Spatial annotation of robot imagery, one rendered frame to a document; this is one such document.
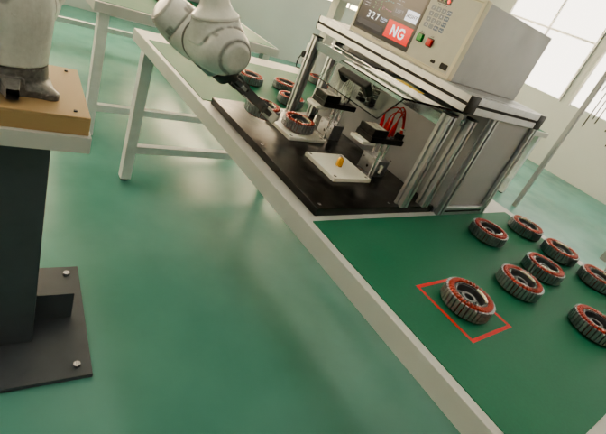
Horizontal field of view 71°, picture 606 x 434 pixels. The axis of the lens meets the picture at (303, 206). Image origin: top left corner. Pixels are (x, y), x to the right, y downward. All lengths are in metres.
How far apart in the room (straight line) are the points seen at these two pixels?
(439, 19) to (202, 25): 0.64
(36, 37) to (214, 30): 0.36
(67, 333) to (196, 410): 0.48
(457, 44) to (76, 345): 1.41
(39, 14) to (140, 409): 1.05
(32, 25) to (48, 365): 0.93
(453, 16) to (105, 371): 1.43
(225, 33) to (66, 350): 1.06
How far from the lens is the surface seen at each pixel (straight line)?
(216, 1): 0.99
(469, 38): 1.23
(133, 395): 1.48
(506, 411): 0.83
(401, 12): 1.39
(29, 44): 1.08
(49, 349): 1.55
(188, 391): 1.51
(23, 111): 1.04
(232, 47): 0.95
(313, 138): 1.41
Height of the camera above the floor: 1.22
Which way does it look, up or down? 27 degrees down
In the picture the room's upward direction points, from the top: 23 degrees clockwise
